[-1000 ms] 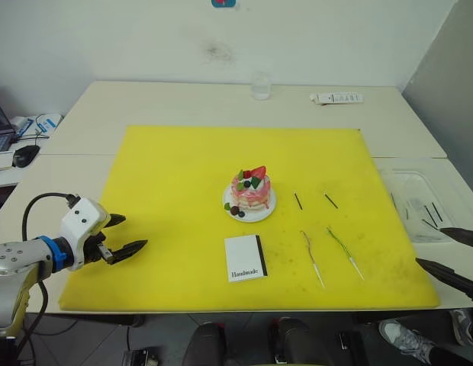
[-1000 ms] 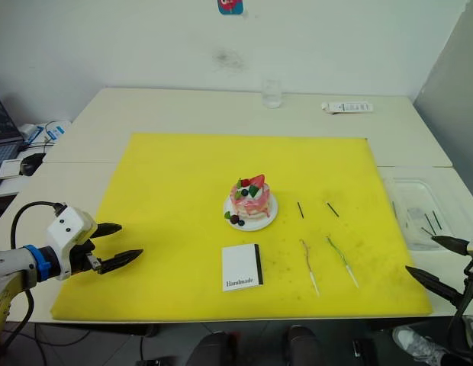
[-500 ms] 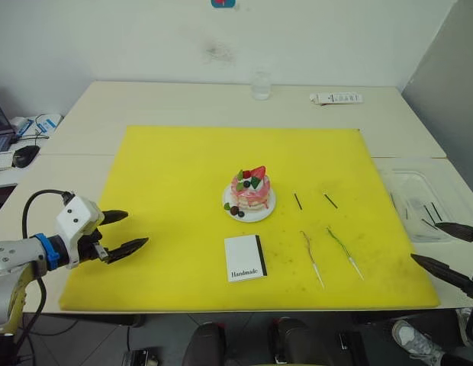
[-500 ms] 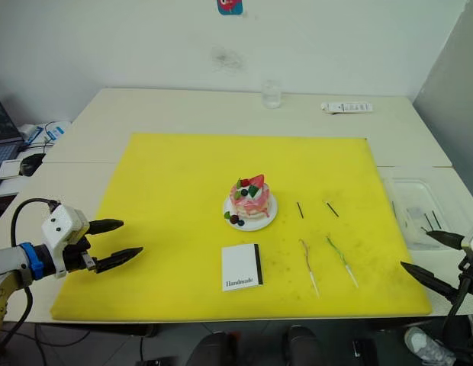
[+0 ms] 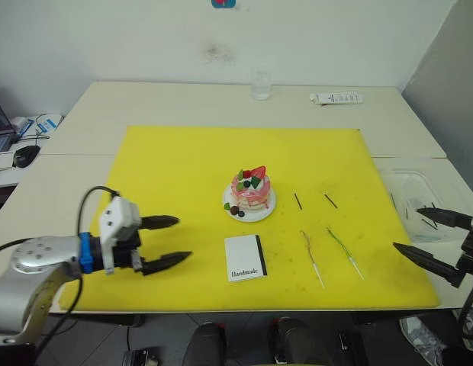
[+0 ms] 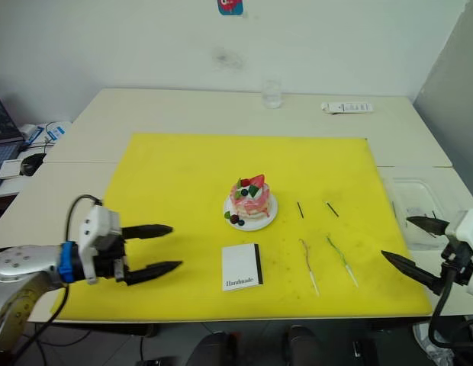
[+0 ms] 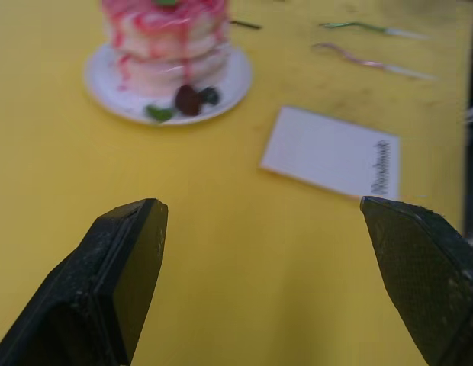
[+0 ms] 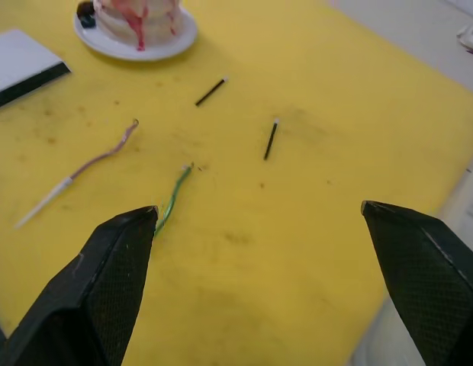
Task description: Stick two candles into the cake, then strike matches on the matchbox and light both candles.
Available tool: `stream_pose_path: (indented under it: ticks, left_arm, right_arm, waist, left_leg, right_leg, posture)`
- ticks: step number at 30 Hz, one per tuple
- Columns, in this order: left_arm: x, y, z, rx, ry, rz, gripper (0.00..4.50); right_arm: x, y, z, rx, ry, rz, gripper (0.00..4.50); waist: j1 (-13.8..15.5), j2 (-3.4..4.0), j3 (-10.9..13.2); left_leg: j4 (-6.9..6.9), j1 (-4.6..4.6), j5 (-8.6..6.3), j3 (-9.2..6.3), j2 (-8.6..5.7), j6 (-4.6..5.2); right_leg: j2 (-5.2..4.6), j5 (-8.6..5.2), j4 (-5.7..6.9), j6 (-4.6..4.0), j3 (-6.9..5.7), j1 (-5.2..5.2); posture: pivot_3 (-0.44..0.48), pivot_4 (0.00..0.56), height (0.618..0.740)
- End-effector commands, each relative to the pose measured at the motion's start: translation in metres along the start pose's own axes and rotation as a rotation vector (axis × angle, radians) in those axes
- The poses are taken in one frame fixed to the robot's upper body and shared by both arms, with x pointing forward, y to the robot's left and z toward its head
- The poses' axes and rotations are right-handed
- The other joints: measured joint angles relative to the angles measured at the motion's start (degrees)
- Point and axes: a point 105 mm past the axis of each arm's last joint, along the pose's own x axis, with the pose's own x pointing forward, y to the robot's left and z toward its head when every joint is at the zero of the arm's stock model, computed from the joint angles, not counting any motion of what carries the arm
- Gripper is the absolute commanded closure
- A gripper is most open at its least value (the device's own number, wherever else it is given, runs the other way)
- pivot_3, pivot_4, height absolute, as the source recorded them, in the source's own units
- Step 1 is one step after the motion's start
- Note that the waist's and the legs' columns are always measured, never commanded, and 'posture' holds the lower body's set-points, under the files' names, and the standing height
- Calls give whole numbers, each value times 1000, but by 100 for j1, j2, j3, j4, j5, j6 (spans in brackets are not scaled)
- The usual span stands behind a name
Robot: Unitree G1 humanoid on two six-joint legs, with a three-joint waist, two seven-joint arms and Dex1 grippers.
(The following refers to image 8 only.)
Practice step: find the white round plate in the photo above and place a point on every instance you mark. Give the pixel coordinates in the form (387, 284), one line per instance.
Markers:
(175, 42)

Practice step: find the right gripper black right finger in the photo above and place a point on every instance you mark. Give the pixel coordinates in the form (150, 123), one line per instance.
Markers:
(431, 282)

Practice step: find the small white fruit cake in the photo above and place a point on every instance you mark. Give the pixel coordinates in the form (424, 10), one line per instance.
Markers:
(118, 23)

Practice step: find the white handmade matchbox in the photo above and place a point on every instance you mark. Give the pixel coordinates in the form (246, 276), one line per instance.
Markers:
(19, 57)

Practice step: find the yellow foam mat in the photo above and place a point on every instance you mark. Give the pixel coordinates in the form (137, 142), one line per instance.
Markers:
(259, 267)

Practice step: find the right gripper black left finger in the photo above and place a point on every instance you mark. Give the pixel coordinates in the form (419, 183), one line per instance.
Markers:
(87, 297)

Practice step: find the green twisted candle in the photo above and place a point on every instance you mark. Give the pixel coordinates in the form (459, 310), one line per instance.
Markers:
(171, 206)

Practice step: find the pink twisted candle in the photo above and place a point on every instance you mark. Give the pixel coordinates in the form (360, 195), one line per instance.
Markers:
(65, 184)

